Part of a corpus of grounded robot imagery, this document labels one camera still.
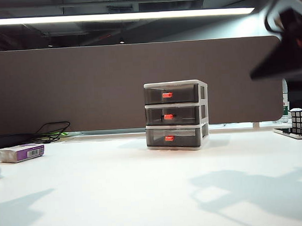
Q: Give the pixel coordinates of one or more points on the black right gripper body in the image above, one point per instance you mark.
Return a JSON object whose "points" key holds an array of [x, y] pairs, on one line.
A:
{"points": [[290, 22]]}

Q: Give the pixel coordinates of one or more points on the white flat tablet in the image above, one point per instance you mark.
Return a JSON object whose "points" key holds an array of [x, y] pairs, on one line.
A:
{"points": [[300, 135]]}

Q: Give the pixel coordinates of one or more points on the white partition foot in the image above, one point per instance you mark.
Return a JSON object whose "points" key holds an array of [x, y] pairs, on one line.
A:
{"points": [[256, 124]]}

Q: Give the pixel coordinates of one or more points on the clear bottle with green label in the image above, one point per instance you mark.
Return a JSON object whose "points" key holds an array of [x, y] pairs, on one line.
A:
{"points": [[286, 104]]}

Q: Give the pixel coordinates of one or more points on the purple white tissue pack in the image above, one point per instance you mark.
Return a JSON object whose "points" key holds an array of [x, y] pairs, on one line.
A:
{"points": [[15, 154]]}

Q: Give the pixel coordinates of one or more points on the black monitor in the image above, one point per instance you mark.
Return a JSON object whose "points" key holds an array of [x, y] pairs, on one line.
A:
{"points": [[300, 94]]}

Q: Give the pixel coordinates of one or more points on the long ceiling light strip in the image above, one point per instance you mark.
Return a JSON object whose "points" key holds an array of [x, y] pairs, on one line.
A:
{"points": [[111, 16]]}

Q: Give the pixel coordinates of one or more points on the brown desk partition panel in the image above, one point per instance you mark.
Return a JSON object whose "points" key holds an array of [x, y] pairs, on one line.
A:
{"points": [[89, 83]]}

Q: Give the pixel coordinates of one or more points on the black rubik's cube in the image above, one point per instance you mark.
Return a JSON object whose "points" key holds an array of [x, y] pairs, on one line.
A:
{"points": [[301, 121]]}

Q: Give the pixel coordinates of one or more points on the black triangular right gripper finger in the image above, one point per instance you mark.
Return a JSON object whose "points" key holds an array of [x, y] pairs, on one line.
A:
{"points": [[286, 59]]}

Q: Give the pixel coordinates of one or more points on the white plastic drawer cabinet frame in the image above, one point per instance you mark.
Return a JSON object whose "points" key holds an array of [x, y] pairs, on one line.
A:
{"points": [[174, 82]]}

